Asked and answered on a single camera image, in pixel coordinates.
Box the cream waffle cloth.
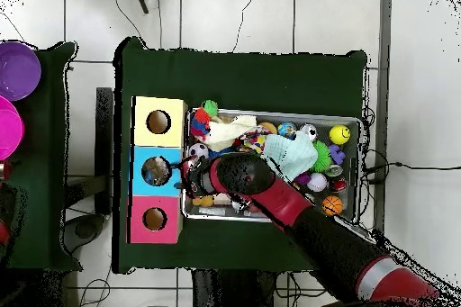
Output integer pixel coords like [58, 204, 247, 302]
[206, 114, 259, 153]

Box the colourful polka dot cloth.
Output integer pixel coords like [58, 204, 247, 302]
[237, 127, 271, 154]

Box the mint green waffle cloth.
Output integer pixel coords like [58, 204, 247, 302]
[262, 131, 320, 182]

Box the clear blue plastic packet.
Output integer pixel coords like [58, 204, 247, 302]
[141, 157, 172, 186]

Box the shallow clear mesh bin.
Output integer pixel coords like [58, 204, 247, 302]
[181, 106, 363, 228]

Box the small soccer ball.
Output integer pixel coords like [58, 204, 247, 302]
[187, 142, 210, 160]

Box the blue globe ball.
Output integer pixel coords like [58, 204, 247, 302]
[276, 122, 299, 140]

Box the dark green table cloth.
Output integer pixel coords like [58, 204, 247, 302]
[111, 36, 368, 275]
[0, 41, 84, 273]

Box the yellow smiley ball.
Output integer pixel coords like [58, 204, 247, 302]
[328, 124, 351, 146]

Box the magenta bowl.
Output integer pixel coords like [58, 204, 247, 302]
[0, 95, 25, 161]

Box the purple bowl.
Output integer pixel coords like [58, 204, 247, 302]
[0, 41, 42, 102]

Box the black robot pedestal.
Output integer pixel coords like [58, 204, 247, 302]
[192, 268, 325, 307]

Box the black power cable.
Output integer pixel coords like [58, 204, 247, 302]
[363, 160, 461, 176]

